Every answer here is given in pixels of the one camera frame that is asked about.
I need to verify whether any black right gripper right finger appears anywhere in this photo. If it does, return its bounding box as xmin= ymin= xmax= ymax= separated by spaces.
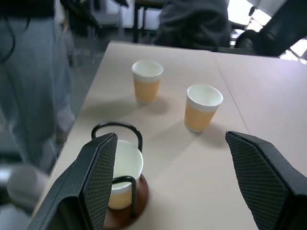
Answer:
xmin=225 ymin=130 xmax=307 ymax=230

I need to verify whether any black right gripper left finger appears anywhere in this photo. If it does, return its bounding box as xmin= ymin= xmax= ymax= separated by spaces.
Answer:
xmin=26 ymin=132 xmax=118 ymax=230

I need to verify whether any orange and white paper cup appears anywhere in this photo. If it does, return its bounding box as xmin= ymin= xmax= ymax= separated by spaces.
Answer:
xmin=131 ymin=60 xmax=165 ymax=104
xmin=107 ymin=140 xmax=144 ymax=210
xmin=184 ymin=84 xmax=224 ymax=133

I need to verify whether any person in grey trousers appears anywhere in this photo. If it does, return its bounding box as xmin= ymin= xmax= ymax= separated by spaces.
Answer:
xmin=0 ymin=0 xmax=77 ymax=168

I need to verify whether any black office chair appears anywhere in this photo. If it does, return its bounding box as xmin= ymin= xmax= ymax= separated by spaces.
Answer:
xmin=235 ymin=0 xmax=307 ymax=57

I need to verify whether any person in grey jacket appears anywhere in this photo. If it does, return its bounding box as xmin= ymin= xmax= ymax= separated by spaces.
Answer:
xmin=153 ymin=0 xmax=233 ymax=47

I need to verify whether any black wire cup holder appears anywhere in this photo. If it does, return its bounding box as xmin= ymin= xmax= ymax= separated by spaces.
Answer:
xmin=91 ymin=122 xmax=150 ymax=229

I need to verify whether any black metal table frame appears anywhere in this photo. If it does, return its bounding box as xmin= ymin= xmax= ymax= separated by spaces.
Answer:
xmin=132 ymin=0 xmax=166 ymax=44

